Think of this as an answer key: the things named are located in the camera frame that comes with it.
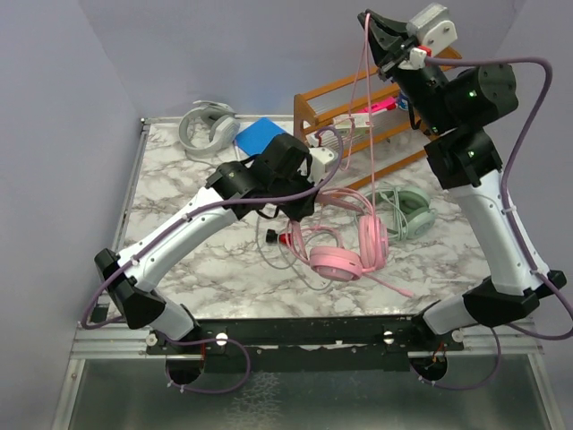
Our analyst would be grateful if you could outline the pink headphone cable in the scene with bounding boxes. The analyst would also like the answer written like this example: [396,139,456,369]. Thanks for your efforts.
[339,13,380,207]

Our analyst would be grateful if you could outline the pink grey headphones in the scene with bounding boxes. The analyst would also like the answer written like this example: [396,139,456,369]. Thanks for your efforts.
[285,187,414,298]

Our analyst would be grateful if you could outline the mint green headphones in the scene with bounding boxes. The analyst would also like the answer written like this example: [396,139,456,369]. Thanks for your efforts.
[356,185,436,243]

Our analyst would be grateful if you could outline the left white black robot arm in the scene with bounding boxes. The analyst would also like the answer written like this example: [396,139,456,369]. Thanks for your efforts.
[94,133,335,354]

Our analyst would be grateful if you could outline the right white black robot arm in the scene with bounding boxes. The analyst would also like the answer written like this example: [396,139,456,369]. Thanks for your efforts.
[358,4,567,350]

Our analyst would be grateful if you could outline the pink marker pen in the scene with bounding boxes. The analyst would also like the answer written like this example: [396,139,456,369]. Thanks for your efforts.
[360,98,397,115]

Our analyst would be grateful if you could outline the blue white jar left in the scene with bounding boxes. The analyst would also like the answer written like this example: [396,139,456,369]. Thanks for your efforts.
[397,91,409,111]

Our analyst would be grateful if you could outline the wooden three-tier rack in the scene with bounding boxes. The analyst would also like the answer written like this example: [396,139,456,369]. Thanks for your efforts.
[293,39,463,192]

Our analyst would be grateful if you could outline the white green red box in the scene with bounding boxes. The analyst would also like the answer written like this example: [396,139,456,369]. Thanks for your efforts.
[332,112,373,139]

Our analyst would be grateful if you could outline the blue notebook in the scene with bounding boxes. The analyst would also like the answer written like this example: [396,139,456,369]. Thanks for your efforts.
[235,117,286,156]

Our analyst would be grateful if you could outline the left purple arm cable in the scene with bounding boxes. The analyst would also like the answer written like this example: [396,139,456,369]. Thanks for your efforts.
[79,125,346,396]

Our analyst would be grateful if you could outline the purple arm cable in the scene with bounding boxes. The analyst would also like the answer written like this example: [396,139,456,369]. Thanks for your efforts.
[79,125,346,396]
[409,56,573,390]

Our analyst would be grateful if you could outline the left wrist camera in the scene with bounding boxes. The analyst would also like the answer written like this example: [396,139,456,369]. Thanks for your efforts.
[307,134,338,185]

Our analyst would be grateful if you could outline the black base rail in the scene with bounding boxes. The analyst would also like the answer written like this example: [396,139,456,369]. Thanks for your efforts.
[147,315,464,373]

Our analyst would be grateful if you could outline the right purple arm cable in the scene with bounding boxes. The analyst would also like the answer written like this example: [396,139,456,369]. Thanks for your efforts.
[409,56,573,390]

